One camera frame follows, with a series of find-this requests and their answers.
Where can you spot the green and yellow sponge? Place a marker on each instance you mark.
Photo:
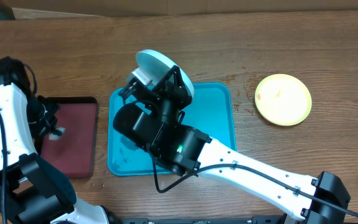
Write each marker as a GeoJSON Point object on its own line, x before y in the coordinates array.
{"type": "Point", "coordinates": [56, 133]}

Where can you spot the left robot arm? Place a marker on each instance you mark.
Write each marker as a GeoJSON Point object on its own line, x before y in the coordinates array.
{"type": "Point", "coordinates": [31, 189]}

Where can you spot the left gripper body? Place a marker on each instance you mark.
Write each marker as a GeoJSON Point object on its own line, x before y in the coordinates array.
{"type": "Point", "coordinates": [41, 113]}

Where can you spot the black tray with maroon liner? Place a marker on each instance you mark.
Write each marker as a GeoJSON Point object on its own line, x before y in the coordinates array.
{"type": "Point", "coordinates": [73, 152]}

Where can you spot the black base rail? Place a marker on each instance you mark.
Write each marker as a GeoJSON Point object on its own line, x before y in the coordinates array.
{"type": "Point", "coordinates": [258, 219]}

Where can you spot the yellow-green plate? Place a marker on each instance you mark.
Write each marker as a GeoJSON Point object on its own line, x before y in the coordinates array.
{"type": "Point", "coordinates": [283, 99]}

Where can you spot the teal plastic tray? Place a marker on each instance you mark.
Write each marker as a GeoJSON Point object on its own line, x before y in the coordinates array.
{"type": "Point", "coordinates": [210, 112]}

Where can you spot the light blue plate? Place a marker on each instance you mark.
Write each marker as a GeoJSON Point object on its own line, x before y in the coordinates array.
{"type": "Point", "coordinates": [154, 63]}

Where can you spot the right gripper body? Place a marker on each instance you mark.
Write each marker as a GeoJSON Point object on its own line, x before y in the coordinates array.
{"type": "Point", "coordinates": [178, 96]}

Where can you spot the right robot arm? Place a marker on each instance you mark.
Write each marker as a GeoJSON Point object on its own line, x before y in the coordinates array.
{"type": "Point", "coordinates": [153, 123]}

